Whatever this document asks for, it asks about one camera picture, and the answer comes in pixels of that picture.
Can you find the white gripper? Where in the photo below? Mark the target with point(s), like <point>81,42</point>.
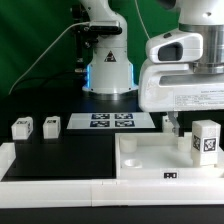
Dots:
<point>175,87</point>

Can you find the white square table top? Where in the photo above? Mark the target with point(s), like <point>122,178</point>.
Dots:
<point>155,155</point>

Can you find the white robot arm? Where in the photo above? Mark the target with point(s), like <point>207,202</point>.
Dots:
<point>110,73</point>

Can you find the white U-shaped fence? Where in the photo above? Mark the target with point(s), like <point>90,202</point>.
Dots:
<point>134,186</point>

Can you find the white sheet with markers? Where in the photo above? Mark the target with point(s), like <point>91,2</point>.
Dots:
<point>110,121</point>

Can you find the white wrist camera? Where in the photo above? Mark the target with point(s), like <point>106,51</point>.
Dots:
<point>175,46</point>

